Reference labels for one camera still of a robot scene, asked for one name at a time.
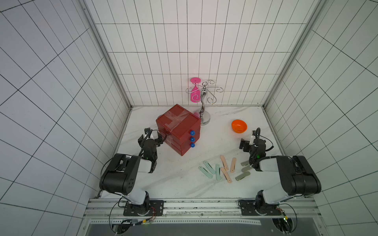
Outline mint fruit knife left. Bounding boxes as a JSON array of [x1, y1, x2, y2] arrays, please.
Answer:
[[198, 166, 213, 179]]

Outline silver wire cup rack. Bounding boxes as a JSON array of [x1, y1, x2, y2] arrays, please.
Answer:
[[186, 79, 224, 126]]

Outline mint fruit knife right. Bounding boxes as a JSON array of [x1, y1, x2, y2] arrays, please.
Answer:
[[216, 164, 221, 181]]

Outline aluminium mounting rail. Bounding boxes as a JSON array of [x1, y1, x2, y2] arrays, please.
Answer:
[[84, 198, 320, 221]]

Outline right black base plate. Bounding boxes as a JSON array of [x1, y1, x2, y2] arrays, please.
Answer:
[[237, 200, 282, 216]]

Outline olive fruit knife bottom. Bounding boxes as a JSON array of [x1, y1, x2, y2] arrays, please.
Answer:
[[235, 171, 251, 181]]

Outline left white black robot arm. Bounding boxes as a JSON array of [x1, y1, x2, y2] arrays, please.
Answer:
[[99, 128, 167, 215]]

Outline olive fruit knife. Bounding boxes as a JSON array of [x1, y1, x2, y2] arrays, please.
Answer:
[[242, 166, 252, 173], [241, 161, 250, 166], [235, 171, 251, 181]]

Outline olive fruit knife middle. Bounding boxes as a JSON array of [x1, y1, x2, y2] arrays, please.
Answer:
[[242, 166, 252, 173]]

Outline pink plastic goblet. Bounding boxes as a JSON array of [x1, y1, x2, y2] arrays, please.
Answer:
[[190, 77, 201, 103]]

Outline olive fruit knife top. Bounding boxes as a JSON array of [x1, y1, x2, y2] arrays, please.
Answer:
[[241, 161, 250, 166]]

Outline red plastic drawer cabinet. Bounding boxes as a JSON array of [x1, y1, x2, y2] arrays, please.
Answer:
[[156, 104, 201, 156]]

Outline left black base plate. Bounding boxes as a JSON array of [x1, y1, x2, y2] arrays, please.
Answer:
[[123, 200, 164, 217]]

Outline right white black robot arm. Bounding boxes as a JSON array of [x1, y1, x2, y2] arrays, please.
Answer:
[[238, 136, 321, 216]]

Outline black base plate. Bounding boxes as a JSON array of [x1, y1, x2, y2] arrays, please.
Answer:
[[123, 200, 164, 217], [237, 200, 282, 216]]

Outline orange plastic bowl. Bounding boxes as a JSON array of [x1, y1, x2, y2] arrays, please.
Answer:
[[231, 120, 248, 134]]

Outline red top drawer blue knob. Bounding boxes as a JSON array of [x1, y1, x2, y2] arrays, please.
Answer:
[[167, 112, 200, 140]]

